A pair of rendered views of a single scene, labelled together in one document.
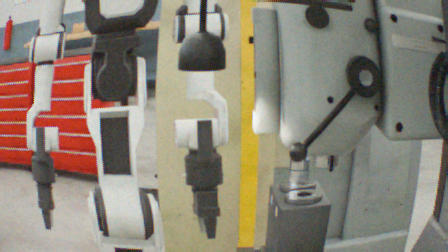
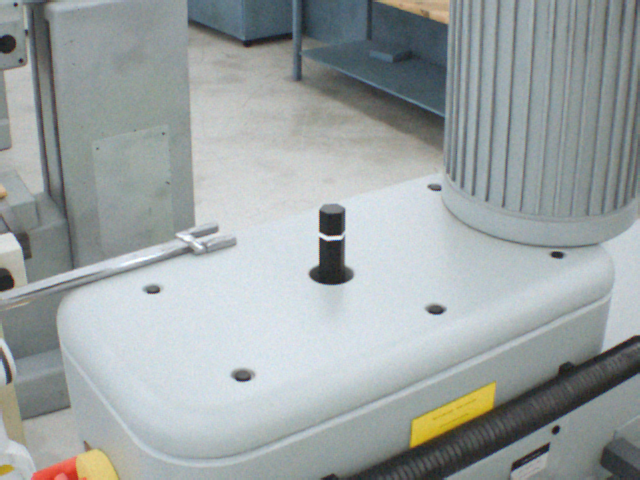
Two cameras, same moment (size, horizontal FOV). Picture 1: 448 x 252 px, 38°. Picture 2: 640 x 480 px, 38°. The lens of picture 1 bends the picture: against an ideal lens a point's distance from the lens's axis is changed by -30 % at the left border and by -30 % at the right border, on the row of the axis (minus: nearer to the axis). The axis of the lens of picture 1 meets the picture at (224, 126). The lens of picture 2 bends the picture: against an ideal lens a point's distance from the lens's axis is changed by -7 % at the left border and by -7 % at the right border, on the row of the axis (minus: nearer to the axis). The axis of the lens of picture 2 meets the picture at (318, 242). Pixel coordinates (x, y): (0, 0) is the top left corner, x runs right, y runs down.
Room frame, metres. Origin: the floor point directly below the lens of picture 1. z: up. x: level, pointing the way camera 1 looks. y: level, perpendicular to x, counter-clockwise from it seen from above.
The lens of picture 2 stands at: (0.79, 0.21, 2.29)
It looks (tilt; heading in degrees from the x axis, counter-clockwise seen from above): 27 degrees down; 329
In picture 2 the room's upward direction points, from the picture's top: straight up
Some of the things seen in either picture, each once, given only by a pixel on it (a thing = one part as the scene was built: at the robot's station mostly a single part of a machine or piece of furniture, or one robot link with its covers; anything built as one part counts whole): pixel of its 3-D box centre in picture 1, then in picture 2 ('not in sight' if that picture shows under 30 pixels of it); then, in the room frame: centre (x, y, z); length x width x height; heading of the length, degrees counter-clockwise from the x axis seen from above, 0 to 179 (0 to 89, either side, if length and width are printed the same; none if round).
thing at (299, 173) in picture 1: (299, 172); not in sight; (1.86, -0.17, 1.15); 0.05 x 0.05 x 0.05
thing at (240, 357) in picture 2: not in sight; (345, 348); (1.40, -0.19, 1.81); 0.47 x 0.26 x 0.16; 93
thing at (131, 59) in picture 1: (111, 76); not in sight; (2.07, 0.29, 1.34); 0.14 x 0.13 x 0.12; 102
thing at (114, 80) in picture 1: (111, 62); not in sight; (2.13, 0.30, 1.37); 0.28 x 0.13 x 0.18; 12
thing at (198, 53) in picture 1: (202, 49); not in sight; (1.33, 0.03, 1.48); 0.07 x 0.07 x 0.06
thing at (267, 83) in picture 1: (266, 65); not in sight; (1.39, -0.07, 1.45); 0.04 x 0.04 x 0.21; 3
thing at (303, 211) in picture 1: (296, 227); not in sight; (1.81, -0.17, 1.02); 0.22 x 0.12 x 0.20; 4
